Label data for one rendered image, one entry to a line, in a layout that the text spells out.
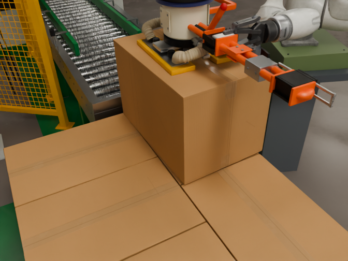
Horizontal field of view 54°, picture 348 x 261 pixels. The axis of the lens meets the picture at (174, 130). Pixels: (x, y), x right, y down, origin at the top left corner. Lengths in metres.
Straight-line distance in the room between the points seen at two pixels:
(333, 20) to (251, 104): 0.66
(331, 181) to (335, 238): 1.05
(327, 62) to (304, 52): 0.12
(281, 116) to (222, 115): 0.79
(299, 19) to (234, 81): 0.31
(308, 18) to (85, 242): 1.09
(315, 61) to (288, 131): 0.48
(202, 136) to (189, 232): 0.34
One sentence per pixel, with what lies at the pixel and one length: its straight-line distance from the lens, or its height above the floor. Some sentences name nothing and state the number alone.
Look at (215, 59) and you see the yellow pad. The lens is 1.33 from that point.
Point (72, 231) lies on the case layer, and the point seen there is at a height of 0.54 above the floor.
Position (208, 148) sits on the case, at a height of 0.69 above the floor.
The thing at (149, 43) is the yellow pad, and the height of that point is 0.98.
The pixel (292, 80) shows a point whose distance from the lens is 0.92.
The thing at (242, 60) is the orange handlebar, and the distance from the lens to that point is 1.05.
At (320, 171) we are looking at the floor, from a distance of 2.38.
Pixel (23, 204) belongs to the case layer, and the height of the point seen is 0.54.
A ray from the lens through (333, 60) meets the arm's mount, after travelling 1.85.
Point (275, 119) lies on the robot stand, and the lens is 2.00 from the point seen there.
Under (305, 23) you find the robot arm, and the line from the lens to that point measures 1.34.
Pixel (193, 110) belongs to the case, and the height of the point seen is 0.89.
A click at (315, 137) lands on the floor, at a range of 2.66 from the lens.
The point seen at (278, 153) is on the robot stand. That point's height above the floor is 0.17.
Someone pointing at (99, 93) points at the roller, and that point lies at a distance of 2.02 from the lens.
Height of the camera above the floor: 1.53
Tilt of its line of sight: 37 degrees down
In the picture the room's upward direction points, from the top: 2 degrees counter-clockwise
